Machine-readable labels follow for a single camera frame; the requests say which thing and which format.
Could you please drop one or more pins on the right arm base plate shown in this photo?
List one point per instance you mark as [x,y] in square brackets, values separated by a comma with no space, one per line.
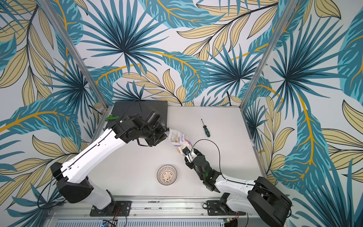
[217,208]

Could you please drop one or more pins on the green plastic toy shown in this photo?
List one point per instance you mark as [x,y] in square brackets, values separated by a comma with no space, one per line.
[111,118]

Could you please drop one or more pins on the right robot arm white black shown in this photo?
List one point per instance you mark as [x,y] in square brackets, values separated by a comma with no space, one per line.
[259,197]

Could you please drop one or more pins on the grey network switch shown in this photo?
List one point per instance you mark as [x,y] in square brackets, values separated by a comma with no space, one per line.
[142,108]

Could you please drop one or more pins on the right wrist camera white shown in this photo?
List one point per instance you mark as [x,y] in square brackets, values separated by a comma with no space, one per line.
[189,154]

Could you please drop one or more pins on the aluminium frame post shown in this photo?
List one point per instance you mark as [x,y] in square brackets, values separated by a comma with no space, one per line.
[288,10]
[56,22]

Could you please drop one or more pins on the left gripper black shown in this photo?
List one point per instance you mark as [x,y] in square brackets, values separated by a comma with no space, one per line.
[162,136]

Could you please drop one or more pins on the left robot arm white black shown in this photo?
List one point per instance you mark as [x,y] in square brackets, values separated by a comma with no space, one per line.
[72,176]

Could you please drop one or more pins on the green handled screwdriver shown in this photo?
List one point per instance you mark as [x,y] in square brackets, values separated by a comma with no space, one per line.
[205,129]

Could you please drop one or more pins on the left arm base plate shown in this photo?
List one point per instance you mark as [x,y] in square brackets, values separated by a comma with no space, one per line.
[118,208]

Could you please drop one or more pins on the patterned breakfast bowl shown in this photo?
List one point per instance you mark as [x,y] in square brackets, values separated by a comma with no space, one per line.
[166,175]

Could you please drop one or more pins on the right aluminium frame post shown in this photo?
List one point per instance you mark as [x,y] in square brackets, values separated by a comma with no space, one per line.
[288,10]

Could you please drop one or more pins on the oats bag white purple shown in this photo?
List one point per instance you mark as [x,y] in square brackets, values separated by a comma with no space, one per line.
[179,140]

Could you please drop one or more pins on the aluminium front rail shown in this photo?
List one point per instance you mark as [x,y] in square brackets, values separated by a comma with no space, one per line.
[151,211]

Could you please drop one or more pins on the left aluminium frame post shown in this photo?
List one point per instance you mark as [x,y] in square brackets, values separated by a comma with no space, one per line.
[56,22]

